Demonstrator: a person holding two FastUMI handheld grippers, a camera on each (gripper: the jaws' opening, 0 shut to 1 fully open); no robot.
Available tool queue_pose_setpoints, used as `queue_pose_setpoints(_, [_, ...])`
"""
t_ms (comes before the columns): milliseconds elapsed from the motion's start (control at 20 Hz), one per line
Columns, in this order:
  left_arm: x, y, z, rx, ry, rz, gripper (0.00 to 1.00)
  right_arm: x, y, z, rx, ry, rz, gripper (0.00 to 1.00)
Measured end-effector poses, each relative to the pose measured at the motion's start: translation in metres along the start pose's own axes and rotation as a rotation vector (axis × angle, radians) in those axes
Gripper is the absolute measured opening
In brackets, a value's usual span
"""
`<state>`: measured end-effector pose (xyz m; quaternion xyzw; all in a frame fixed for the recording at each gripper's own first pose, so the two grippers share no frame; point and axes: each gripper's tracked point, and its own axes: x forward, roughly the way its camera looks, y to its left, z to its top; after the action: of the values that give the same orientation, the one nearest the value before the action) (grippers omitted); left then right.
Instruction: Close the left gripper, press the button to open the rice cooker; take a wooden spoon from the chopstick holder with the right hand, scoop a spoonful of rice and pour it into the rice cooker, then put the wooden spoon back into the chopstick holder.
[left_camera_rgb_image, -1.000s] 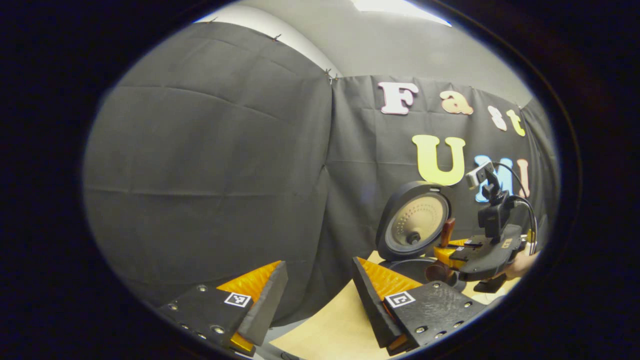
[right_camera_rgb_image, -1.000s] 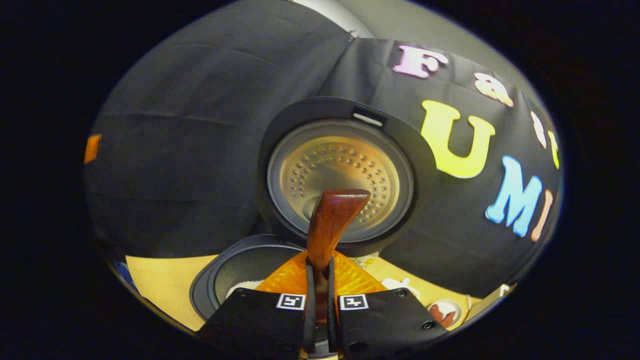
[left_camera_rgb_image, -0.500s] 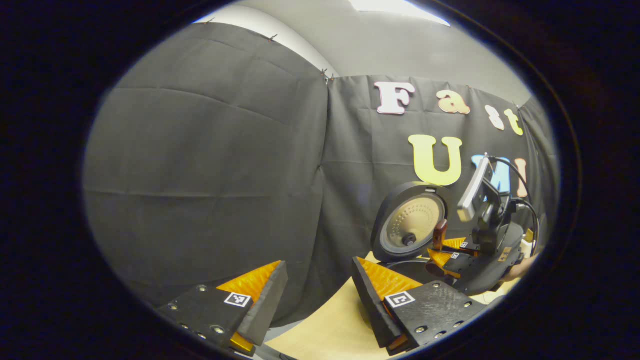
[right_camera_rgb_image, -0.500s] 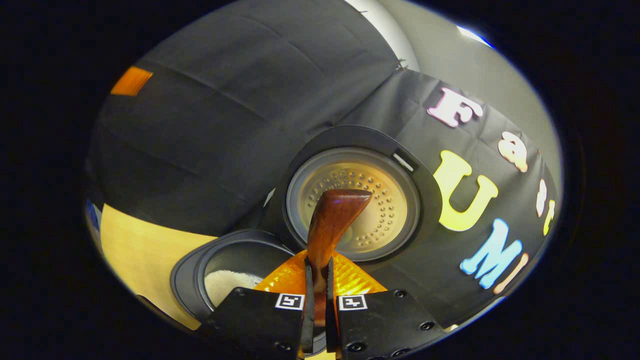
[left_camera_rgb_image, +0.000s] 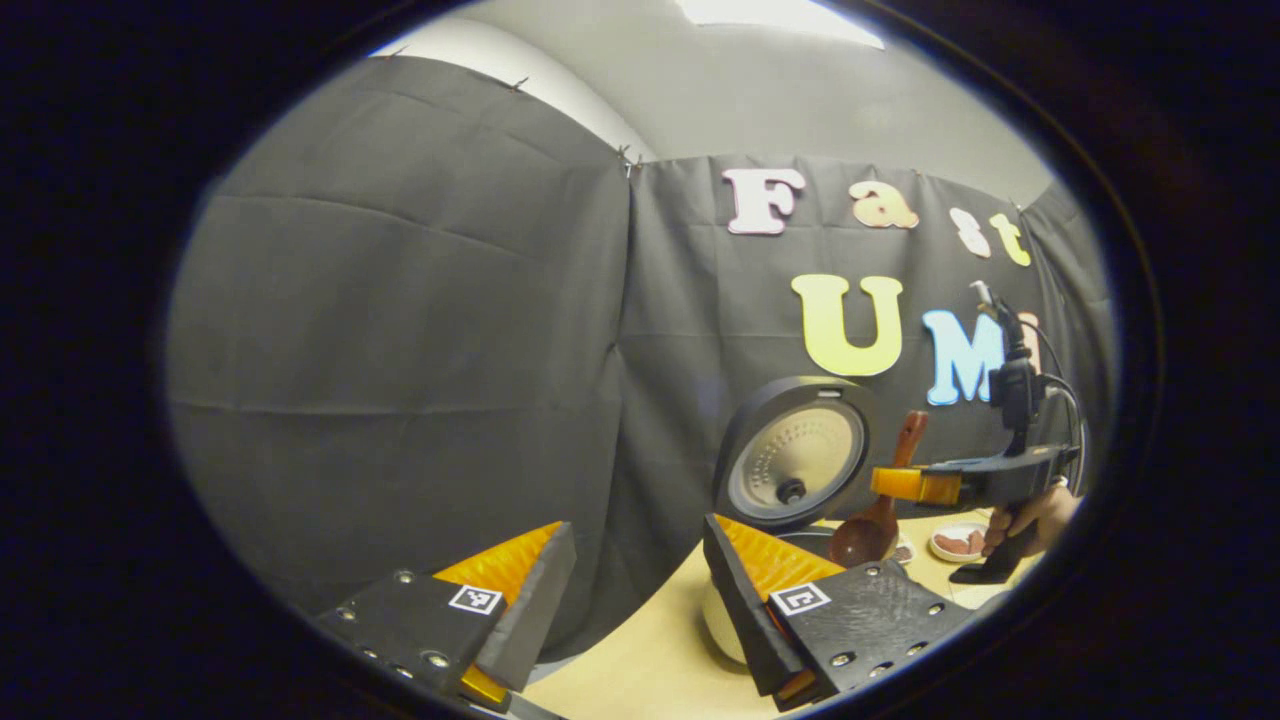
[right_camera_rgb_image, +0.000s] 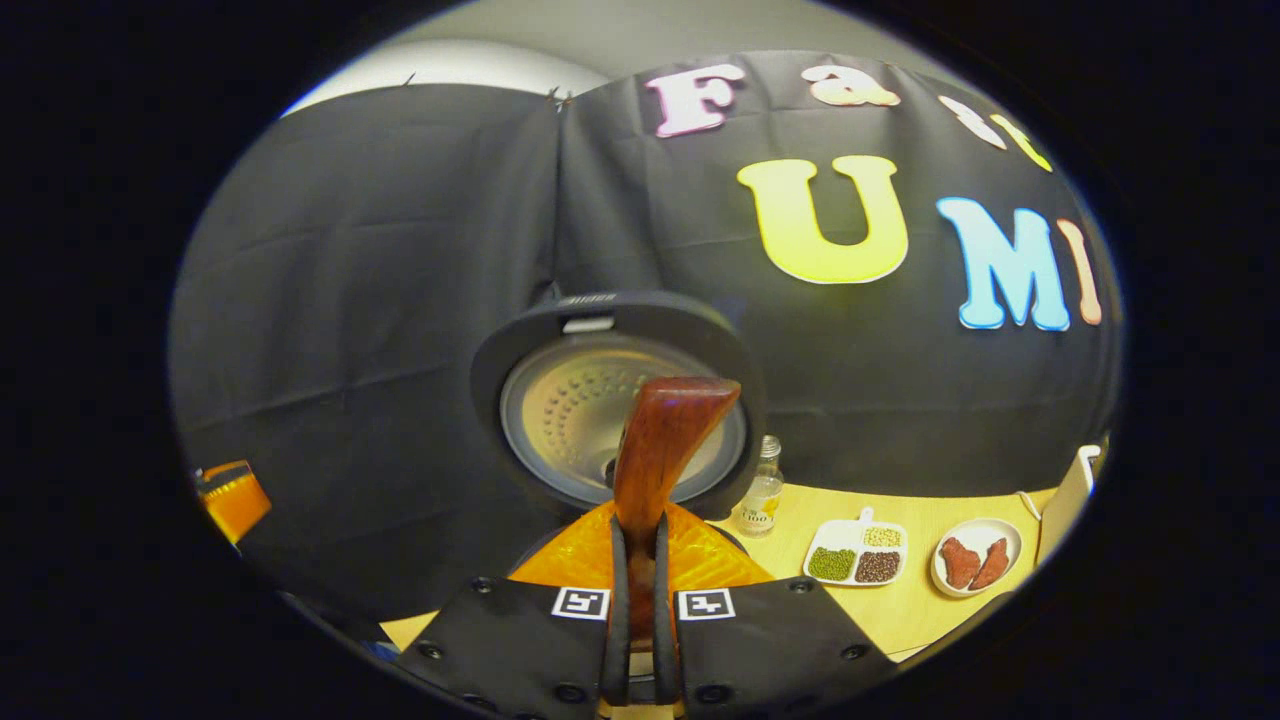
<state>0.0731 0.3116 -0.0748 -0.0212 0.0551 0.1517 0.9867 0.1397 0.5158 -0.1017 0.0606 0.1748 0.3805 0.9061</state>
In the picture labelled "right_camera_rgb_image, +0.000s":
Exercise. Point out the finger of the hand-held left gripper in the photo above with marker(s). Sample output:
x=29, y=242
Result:
x=235, y=500

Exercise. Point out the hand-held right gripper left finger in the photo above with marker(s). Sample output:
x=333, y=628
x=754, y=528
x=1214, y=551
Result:
x=618, y=620

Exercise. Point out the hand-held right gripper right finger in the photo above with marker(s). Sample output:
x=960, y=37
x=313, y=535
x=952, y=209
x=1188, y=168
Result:
x=662, y=620

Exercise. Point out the brown wooden spoon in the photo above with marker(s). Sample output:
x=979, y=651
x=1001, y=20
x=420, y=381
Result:
x=660, y=440

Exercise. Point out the black and silver rice cooker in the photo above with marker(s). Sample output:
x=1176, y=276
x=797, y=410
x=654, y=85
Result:
x=560, y=420

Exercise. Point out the small clear glass bottle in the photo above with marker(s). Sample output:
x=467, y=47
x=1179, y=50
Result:
x=762, y=495

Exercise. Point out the white divided dish of beans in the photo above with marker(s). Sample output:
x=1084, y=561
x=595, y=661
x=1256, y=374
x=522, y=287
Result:
x=835, y=562

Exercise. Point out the round white plate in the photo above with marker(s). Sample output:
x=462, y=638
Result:
x=975, y=528

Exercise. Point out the white toaster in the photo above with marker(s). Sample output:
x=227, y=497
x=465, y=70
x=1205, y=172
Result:
x=1070, y=510

